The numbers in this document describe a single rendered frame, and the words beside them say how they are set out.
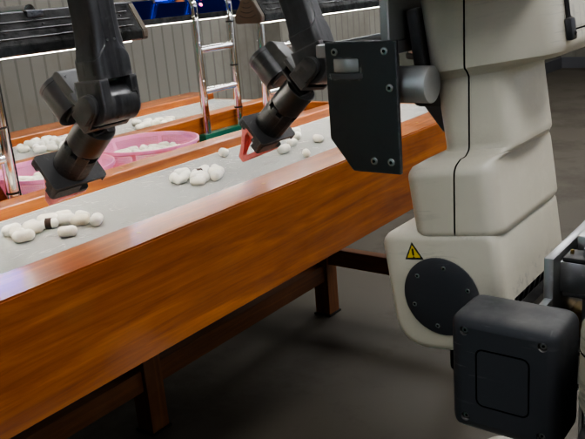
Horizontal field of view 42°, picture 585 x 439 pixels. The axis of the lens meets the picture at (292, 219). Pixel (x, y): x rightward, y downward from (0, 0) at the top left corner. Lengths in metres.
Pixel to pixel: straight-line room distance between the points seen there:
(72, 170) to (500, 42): 0.65
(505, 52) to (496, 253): 0.23
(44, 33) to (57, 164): 0.29
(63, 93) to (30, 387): 0.42
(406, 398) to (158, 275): 1.15
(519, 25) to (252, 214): 0.63
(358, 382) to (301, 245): 0.87
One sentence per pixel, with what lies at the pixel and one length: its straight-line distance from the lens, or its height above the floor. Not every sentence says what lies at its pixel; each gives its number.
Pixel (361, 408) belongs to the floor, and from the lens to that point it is 2.15.
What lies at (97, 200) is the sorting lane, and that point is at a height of 0.74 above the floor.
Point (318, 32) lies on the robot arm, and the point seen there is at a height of 1.04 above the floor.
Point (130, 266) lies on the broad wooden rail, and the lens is 1.15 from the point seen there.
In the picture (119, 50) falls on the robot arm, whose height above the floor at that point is 1.05.
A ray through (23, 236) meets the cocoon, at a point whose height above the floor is 0.75.
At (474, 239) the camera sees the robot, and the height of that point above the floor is 0.81.
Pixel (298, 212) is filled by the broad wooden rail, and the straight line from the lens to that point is 1.45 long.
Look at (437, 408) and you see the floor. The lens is 2.14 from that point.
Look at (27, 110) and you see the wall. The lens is 3.41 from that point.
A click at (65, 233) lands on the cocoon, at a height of 0.75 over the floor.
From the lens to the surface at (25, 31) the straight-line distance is 1.39.
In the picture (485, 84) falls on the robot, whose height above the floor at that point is 0.99.
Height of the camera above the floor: 1.11
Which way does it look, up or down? 17 degrees down
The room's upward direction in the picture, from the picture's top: 5 degrees counter-clockwise
